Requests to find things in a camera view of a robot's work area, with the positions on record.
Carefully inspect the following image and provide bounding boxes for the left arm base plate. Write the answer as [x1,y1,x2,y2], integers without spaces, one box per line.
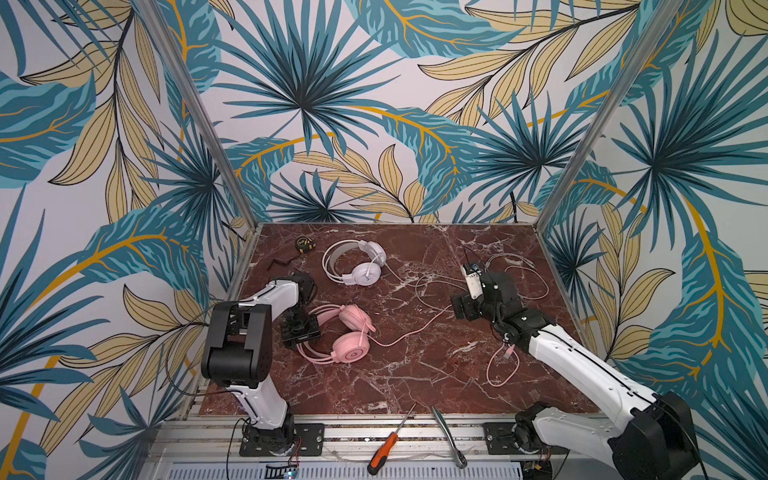
[239,423,325,458]

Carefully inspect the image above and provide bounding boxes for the black hex key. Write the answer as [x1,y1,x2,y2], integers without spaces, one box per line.
[266,256,297,270]

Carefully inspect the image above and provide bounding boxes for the white headphones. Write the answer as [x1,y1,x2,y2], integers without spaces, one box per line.
[322,239,387,287]

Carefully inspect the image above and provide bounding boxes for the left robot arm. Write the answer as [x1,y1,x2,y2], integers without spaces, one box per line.
[201,273,325,458]

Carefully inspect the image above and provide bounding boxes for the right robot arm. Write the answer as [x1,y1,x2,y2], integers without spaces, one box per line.
[451,263,703,479]

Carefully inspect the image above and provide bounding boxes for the metal pliers tool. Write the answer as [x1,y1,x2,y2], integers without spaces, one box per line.
[430,406,468,469]

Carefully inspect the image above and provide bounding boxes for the white headphone cable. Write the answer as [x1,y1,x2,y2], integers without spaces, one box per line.
[383,251,551,313]

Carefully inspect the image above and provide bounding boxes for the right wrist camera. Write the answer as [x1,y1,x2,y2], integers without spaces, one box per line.
[462,262,483,300]

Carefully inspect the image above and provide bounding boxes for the pink cat-ear headphones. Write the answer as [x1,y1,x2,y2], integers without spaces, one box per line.
[297,304,376,365]

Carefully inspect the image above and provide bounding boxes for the aluminium frame rail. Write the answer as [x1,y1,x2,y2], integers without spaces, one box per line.
[137,412,661,464]

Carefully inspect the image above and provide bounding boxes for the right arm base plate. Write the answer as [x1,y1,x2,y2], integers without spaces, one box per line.
[482,421,567,456]

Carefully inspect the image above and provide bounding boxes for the orange handle screwdriver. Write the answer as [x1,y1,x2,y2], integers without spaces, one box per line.
[366,403,416,476]

